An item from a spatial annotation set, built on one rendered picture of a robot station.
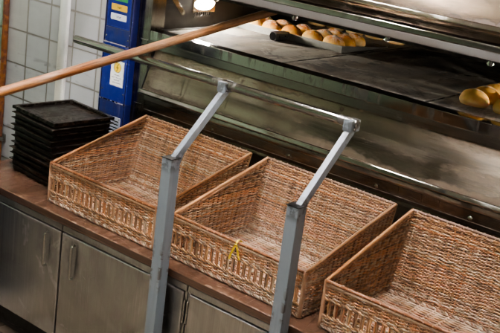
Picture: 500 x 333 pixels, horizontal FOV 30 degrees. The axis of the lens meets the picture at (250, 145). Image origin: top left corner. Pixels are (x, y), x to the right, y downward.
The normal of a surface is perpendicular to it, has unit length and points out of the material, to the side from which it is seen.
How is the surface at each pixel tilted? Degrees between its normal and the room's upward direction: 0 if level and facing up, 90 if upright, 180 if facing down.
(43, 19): 90
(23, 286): 90
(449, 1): 70
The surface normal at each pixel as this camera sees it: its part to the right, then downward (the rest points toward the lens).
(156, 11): 0.77, 0.27
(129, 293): -0.63, 0.14
